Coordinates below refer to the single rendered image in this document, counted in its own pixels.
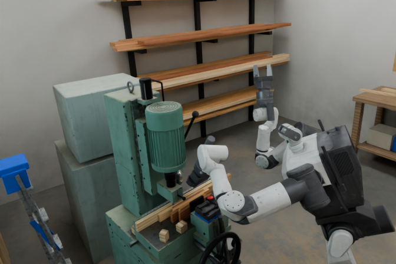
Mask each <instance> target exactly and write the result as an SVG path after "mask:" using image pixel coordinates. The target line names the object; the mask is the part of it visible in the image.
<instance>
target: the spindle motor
mask: <svg viewBox="0 0 396 264"><path fill-rule="evenodd" d="M145 115H146V124H147V132H148V142H149V148H150V157H151V166H152V168H153V169H154V170H155V171H157V172H161V173H171V172H175V171H178V170H181V169H182V168H183V167H184V166H185V165H186V163H187V162H186V148H185V139H184V124H183V108H182V106H181V105H180V104H179V103H177V102H173V101H162V102H157V103H153V104H150V105H148V106H147V107H146V110H145Z"/></svg>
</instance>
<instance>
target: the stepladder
mask: <svg viewBox="0 0 396 264"><path fill-rule="evenodd" d="M27 169H29V164H28V161H27V159H26V157H25V155H24V153H22V154H18V155H16V156H12V157H8V158H5V159H1V160H0V178H2V180H3V183H4V186H5V189H6V192H7V194H11V193H15V192H17V193H18V196H19V198H20V199H21V202H22V204H23V206H24V209H25V210H26V212H27V215H28V217H29V219H30V224H31V226H32V227H33V228H34V229H35V232H36V234H37V236H38V238H39V241H40V242H41V244H42V247H43V248H44V251H45V253H46V255H47V257H48V260H49V262H50V264H56V262H55V259H54V257H53V256H54V255H56V256H57V258H58V260H59V263H58V264H72V263H71V260H70V258H68V259H66V260H65V259H64V257H63V255H62V253H61V252H62V251H63V250H64V248H63V245H62V243H61V241H60V239H59V237H58V235H57V234H56V235H53V234H54V233H53V232H52V231H51V230H50V228H49V227H48V226H47V223H50V220H49V218H48V216H47V213H46V211H45V209H44V208H40V209H39V208H38V206H37V204H36V203H35V201H34V199H33V197H32V195H31V193H32V192H34V188H33V186H32V184H31V182H30V180H29V178H28V174H27Z"/></svg>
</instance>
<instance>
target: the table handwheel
mask: <svg viewBox="0 0 396 264"><path fill-rule="evenodd" d="M227 238H232V239H234V241H235V254H234V257H233V259H232V262H231V263H228V262H227V257H225V256H224V255H223V253H224V249H225V244H226V240H227ZM221 241H223V242H222V247H221V250H220V253H216V252H214V251H213V249H214V248H215V247H216V246H217V245H218V244H219V243H220V242H221ZM193 245H194V246H195V247H197V248H198V249H199V250H201V251H202V252H203V254H202V256H201V258H200V260H199V264H205V263H206V261H207V258H208V257H209V255H211V256H213V257H215V258H216V259H218V260H219V261H220V264H237V262H238V260H239V256H240V251H241V242H240V238H239V236H238V235H237V234H236V233H235V232H224V233H222V234H220V235H218V236H217V237H216V238H214V239H213V240H212V241H211V242H210V244H209V245H208V246H207V247H205V246H203V245H202V244H201V243H200V242H198V241H197V240H196V239H195V240H194V241H193Z"/></svg>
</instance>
